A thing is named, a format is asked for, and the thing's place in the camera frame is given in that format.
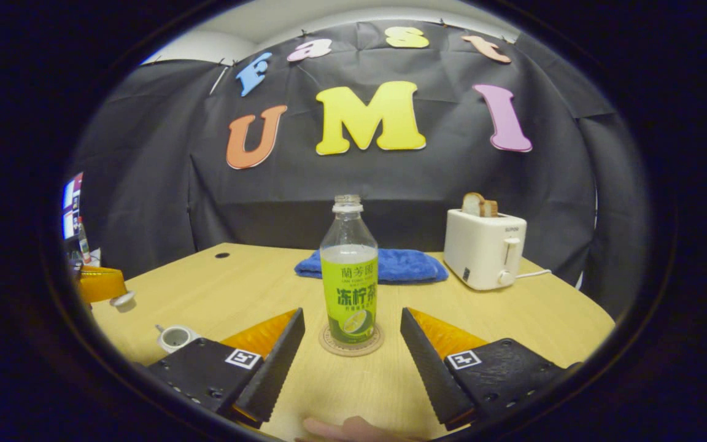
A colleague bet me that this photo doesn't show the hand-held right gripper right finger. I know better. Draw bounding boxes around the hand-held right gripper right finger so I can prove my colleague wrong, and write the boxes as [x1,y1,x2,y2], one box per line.
[399,307,582,432]

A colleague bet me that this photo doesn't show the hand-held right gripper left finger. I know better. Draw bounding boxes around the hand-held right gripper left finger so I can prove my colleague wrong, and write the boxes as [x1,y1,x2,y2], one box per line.
[144,307,306,429]

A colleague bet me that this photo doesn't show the round brown coaster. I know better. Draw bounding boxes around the round brown coaster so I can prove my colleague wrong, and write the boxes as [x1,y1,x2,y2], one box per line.
[319,322,385,358]

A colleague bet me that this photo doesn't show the white teacup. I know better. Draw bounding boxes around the white teacup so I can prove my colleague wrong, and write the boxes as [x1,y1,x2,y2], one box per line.
[155,324,203,354]

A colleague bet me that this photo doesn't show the clear green label water bottle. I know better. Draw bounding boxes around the clear green label water bottle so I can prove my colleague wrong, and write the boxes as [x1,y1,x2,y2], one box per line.
[320,195,380,346]

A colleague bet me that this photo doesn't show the red cap clear bottle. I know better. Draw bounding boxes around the red cap clear bottle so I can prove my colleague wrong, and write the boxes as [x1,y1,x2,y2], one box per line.
[77,216,92,264]

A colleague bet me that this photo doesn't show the colourful screen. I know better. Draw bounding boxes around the colourful screen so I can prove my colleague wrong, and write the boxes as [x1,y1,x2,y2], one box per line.
[62,172,84,240]

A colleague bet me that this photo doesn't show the blue towel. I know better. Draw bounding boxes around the blue towel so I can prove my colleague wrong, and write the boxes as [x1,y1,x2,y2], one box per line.
[294,248,450,285]

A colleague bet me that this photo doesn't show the white toaster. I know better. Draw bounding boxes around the white toaster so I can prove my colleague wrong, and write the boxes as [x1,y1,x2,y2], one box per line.
[443,209,528,292]

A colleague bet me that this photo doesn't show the pale bread slice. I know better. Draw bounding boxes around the pale bread slice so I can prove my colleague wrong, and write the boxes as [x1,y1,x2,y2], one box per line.
[462,192,487,217]

